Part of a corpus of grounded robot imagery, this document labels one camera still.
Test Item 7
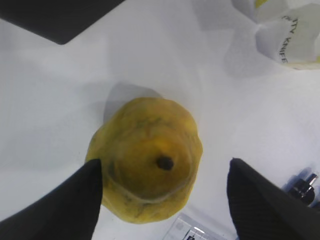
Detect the black square pen holder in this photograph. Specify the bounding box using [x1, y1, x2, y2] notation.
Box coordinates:
[0, 0, 123, 45]

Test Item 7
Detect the yellow white waste paper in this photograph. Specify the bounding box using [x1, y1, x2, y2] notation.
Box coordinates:
[232, 0, 320, 70]

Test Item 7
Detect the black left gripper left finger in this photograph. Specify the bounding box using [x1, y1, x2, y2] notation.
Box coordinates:
[0, 159, 103, 240]

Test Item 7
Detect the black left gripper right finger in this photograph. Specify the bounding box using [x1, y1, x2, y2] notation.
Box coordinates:
[226, 158, 320, 240]

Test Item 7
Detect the clear plastic ruler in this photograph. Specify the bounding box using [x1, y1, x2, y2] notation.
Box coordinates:
[162, 213, 216, 240]

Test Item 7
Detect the black pen across ruler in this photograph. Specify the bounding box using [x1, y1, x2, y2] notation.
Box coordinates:
[282, 167, 320, 207]

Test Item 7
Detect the yellow pear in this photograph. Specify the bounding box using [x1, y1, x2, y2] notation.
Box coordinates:
[85, 97, 203, 224]

